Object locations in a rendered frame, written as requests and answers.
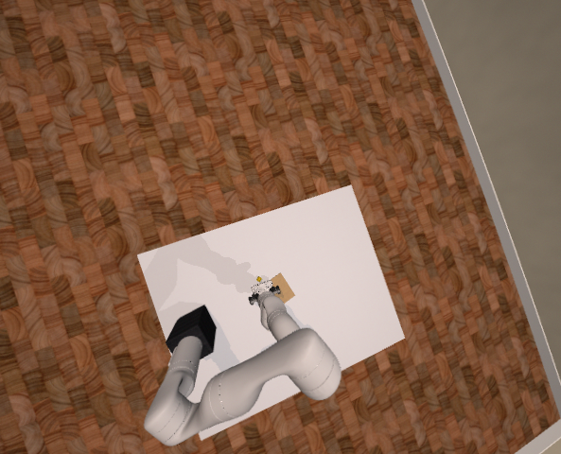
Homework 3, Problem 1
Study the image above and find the tan square mat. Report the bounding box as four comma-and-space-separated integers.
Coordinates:
271, 272, 295, 303

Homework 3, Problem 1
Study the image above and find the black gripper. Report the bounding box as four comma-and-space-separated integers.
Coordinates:
248, 286, 280, 305

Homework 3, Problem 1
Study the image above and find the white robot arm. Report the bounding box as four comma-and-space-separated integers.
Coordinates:
144, 280, 342, 446

